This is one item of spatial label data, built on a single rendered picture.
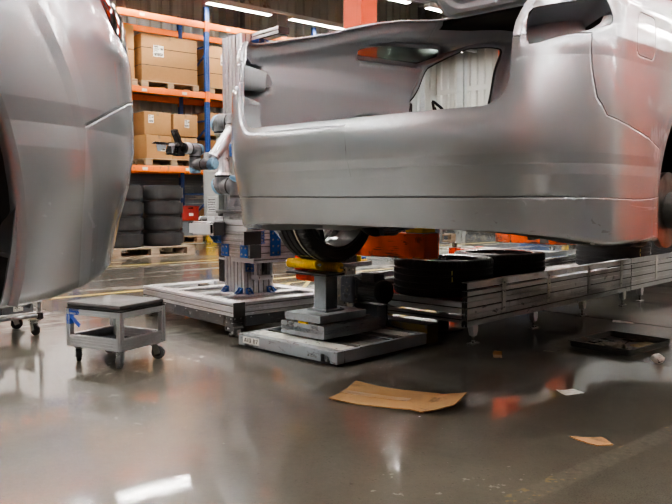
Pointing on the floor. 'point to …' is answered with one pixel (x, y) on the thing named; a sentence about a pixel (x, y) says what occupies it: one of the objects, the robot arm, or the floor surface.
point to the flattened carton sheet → (396, 398)
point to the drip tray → (621, 341)
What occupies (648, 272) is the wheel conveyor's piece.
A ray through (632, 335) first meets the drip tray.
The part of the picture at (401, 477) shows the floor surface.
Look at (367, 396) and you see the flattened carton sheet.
